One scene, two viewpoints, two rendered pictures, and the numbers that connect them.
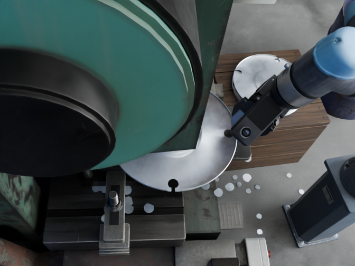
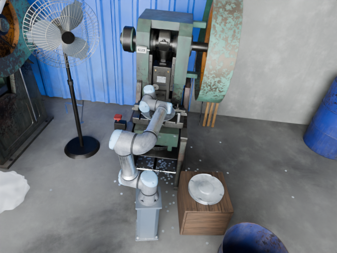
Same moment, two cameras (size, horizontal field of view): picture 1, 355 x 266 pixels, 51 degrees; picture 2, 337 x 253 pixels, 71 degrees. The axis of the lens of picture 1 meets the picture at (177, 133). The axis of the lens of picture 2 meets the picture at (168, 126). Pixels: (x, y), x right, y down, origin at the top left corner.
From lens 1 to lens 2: 189 cm
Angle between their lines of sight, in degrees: 64
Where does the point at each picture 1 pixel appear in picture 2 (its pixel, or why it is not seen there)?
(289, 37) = not seen: outside the picture
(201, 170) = (146, 114)
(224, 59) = (220, 176)
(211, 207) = (141, 129)
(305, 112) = (191, 201)
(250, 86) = (203, 179)
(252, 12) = (295, 242)
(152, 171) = not seen: hidden behind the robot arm
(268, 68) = (215, 189)
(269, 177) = (172, 218)
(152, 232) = (136, 113)
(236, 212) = not seen: hidden behind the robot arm
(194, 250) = (131, 124)
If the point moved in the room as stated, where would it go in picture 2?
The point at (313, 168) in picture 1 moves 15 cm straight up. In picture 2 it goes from (176, 242) to (177, 232)
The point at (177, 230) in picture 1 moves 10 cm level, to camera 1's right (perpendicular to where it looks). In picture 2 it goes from (135, 116) to (130, 122)
